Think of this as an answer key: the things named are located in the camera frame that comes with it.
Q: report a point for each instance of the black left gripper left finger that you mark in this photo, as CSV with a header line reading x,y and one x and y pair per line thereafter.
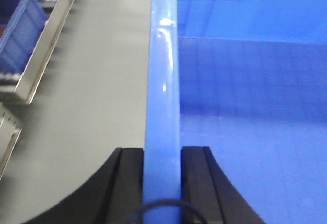
x,y
108,196

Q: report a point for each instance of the light blue plastic crate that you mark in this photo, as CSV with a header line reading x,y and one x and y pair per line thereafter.
x,y
247,79

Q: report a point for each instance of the blue bin on rack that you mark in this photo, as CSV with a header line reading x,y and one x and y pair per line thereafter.
x,y
22,22

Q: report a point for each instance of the steel rack rail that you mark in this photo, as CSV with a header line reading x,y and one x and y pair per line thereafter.
x,y
22,91

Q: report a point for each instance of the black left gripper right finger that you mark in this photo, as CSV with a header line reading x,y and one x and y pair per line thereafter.
x,y
207,188

